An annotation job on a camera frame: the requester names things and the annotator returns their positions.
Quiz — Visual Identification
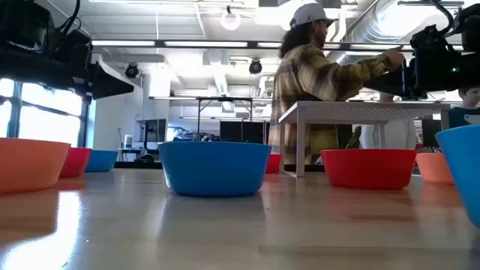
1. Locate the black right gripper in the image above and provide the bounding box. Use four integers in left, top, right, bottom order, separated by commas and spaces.
362, 44, 466, 101

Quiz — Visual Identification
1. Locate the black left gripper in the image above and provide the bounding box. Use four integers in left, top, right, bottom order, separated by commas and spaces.
49, 47, 135, 106

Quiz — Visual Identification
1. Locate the blue plastic mini bowl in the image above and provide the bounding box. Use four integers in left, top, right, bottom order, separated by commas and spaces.
435, 124, 480, 229
84, 149, 119, 173
157, 140, 272, 198

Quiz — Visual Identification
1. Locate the red plastic mini bowl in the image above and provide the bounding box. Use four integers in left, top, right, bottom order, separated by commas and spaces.
265, 152, 283, 175
58, 147, 93, 179
320, 148, 419, 191

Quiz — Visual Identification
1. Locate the orange plastic mini bowl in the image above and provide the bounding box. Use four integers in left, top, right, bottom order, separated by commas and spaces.
0, 137, 72, 195
415, 151, 455, 185

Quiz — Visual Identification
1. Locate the white perforated metal shelf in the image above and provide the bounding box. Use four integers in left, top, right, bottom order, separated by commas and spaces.
277, 100, 451, 178

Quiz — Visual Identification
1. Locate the person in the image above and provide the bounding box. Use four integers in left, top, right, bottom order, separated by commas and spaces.
448, 85, 480, 129
268, 2, 407, 166
359, 91, 418, 151

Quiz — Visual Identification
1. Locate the black computer monitor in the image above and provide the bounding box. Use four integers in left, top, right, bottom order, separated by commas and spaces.
136, 118, 168, 151
421, 118, 443, 149

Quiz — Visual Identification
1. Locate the large window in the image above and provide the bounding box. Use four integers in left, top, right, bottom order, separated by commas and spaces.
0, 76, 91, 148

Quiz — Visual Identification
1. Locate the white ceiling unit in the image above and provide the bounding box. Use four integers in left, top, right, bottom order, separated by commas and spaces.
202, 49, 230, 68

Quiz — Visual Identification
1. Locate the black metal rack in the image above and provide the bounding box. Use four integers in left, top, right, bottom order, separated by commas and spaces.
195, 96, 254, 143

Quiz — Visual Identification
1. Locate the black cabinet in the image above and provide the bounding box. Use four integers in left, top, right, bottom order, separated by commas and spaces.
219, 120, 271, 146

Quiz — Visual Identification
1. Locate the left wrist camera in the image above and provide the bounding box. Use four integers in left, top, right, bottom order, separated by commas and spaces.
59, 28, 93, 52

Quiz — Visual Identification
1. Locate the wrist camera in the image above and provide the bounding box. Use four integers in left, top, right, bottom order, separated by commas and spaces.
410, 24, 451, 50
59, 28, 93, 52

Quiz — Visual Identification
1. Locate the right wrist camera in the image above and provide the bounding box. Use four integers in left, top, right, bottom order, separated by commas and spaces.
410, 24, 451, 50

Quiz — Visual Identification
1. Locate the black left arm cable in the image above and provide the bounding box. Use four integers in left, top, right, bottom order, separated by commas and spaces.
59, 0, 82, 35

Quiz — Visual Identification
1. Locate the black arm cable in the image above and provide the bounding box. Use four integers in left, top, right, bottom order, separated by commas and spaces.
429, 0, 455, 35
59, 0, 82, 35

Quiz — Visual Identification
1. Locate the black aluminium table frame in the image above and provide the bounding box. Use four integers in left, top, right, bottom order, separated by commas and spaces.
114, 160, 326, 173

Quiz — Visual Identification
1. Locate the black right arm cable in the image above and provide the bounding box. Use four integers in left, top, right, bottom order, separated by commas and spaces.
429, 0, 455, 35

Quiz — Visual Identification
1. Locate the white ring light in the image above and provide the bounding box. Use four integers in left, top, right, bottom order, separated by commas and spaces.
220, 4, 242, 32

